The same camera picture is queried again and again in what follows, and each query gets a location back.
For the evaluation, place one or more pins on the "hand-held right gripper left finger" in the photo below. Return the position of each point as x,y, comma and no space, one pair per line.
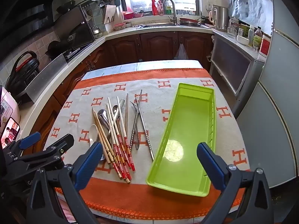
88,168

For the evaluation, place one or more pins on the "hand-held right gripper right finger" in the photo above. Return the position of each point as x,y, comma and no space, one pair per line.
211,168

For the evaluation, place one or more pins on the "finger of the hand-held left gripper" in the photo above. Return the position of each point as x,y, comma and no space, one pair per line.
60,147
30,140

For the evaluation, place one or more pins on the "white ceramic spoon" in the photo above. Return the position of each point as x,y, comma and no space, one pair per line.
93,133

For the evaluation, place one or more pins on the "green plastic utensil tray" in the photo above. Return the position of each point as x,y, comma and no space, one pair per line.
186,121

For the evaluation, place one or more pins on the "stainless steel fork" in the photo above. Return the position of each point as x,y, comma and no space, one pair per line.
137,142

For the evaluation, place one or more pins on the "twisted metal chopstick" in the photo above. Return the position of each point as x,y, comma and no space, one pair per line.
136,119
146,133

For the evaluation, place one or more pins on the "smartphone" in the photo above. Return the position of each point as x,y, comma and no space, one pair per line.
10,130

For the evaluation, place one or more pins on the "pink rice cooker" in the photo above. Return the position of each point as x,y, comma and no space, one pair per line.
8,107

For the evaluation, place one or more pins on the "steel stove guard panel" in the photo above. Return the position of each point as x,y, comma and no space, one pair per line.
44,77

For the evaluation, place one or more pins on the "black red pressure cooker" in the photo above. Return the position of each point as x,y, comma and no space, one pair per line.
23,70

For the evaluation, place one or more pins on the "gas stove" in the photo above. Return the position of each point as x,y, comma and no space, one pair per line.
72,53

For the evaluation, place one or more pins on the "silver refrigerator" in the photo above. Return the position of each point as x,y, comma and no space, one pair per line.
280,102

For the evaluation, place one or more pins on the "grey cabinet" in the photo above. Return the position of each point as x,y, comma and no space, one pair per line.
231,67

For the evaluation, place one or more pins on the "orange and grey printed blanket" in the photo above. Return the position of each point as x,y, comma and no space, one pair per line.
151,84

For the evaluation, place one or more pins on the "steel countertop cabinet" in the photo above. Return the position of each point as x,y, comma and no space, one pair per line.
74,30

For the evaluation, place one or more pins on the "white plastic bag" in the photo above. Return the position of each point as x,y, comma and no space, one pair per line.
181,52

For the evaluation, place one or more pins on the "steel teapot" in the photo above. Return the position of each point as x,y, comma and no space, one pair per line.
96,32

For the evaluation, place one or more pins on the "black range hood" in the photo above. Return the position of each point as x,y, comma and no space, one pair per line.
28,14

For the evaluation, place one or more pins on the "white bowl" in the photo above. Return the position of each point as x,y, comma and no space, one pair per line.
243,40

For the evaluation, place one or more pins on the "red label jar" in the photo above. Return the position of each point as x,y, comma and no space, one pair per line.
265,46

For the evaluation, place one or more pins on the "green label bottle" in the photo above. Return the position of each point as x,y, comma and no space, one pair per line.
257,40

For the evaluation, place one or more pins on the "hanging black wok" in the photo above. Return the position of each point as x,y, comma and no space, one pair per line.
65,7

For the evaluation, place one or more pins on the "white plastic bottle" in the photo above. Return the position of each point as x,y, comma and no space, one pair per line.
251,36

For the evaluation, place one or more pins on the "glass jar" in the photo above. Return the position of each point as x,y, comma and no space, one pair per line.
232,29

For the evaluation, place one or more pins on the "white cutting board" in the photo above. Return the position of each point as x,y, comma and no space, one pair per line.
109,12

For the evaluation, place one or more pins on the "red bowl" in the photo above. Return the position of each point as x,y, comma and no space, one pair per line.
128,15

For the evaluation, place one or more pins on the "red basin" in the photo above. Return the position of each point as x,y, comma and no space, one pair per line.
189,20

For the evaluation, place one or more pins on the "steel electric kettle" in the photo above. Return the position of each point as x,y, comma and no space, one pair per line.
222,18

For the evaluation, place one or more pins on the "steel sink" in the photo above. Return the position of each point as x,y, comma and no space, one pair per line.
158,25

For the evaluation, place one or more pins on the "steel faucet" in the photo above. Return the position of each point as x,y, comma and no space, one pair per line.
174,11

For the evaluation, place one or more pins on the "red spray bottle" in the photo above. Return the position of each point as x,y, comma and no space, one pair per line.
154,9

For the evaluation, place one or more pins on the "pink bottle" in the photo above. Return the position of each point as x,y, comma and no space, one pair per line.
160,8

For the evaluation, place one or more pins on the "clear plastic sheet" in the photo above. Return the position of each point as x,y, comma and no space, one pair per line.
252,4

